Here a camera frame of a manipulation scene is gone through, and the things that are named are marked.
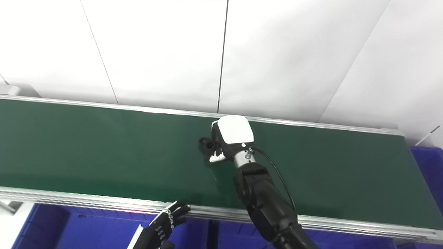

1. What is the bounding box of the black flanged machine part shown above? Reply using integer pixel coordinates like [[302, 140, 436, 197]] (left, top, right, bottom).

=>
[[198, 137, 222, 157]]

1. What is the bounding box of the grey conveyor leg bracket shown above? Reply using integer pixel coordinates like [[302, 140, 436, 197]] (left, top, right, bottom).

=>
[[0, 200, 25, 217]]

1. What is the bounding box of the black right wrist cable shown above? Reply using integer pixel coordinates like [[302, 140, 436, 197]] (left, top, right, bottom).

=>
[[251, 146, 297, 213]]

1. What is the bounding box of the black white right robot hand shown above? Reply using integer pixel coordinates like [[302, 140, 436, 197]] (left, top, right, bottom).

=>
[[209, 115, 256, 163]]

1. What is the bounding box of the thin white rod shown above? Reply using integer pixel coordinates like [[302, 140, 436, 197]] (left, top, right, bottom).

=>
[[415, 126, 441, 146]]

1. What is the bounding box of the blue plastic bin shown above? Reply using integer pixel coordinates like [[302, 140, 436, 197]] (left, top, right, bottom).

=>
[[211, 221, 443, 249], [10, 203, 211, 249], [410, 145, 443, 205]]

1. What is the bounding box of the green conveyor belt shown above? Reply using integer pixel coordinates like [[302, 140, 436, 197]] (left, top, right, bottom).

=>
[[0, 95, 443, 245], [0, 100, 443, 229]]

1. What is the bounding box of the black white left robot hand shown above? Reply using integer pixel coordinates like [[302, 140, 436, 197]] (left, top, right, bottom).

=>
[[126, 200, 191, 249]]

